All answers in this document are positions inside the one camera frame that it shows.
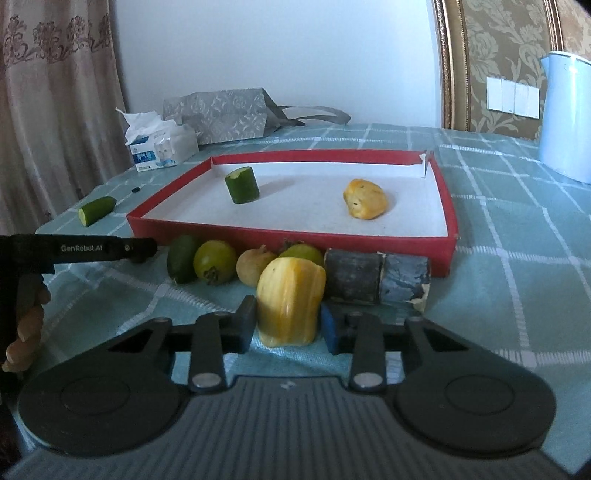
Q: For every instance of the gold ornate wall frame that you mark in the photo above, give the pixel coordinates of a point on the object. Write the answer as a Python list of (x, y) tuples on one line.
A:
[(502, 39)]

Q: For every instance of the beige patterned curtain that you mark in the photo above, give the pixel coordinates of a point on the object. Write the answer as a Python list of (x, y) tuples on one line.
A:
[(61, 132)]

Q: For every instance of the yellow jackfruit piece in tray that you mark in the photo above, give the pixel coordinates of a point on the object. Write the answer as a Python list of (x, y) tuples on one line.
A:
[(365, 200)]

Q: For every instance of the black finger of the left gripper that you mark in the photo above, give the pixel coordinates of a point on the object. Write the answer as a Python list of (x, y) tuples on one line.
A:
[(24, 254)]

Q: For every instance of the person's left hand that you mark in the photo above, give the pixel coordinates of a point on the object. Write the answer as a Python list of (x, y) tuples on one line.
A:
[(20, 354)]

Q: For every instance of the grey patterned gift bag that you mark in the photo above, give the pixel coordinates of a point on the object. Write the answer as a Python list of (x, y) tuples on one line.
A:
[(241, 114)]

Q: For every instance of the red shallow cardboard tray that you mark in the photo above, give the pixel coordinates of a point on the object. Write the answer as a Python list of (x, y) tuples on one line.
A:
[(300, 200)]

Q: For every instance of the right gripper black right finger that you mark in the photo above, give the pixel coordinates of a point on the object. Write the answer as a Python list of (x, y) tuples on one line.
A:
[(449, 392)]

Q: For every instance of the light blue electric kettle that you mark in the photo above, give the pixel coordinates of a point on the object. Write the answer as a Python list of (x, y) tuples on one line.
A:
[(565, 136)]

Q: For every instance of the green checked tablecloth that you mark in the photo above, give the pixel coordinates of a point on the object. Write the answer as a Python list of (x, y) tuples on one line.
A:
[(519, 285)]

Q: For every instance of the dark green cucumber end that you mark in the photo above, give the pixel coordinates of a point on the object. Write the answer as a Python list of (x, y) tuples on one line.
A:
[(179, 261)]

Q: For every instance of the green tomato with stem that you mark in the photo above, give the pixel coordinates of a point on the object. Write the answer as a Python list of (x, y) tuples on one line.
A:
[(214, 262)]

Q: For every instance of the green cucumber chunk in tray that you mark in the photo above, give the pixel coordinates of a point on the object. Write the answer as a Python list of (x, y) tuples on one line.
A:
[(242, 185)]

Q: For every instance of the white wall switch panel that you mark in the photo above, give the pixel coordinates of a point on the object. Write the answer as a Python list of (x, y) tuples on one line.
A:
[(513, 98)]

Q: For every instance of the dark sugarcane piece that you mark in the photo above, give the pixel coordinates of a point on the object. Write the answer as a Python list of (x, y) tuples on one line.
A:
[(405, 279), (352, 277)]

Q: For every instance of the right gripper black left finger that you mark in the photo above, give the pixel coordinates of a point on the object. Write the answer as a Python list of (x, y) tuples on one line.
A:
[(130, 389)]

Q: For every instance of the white tissue pack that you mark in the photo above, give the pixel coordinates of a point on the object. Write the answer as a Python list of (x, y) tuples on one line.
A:
[(155, 143)]

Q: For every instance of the large yellow jackfruit piece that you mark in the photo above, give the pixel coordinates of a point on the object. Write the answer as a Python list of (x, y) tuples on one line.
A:
[(288, 298)]

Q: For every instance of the cucumber half on tablecloth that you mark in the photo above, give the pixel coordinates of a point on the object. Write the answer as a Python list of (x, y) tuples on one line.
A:
[(95, 210)]

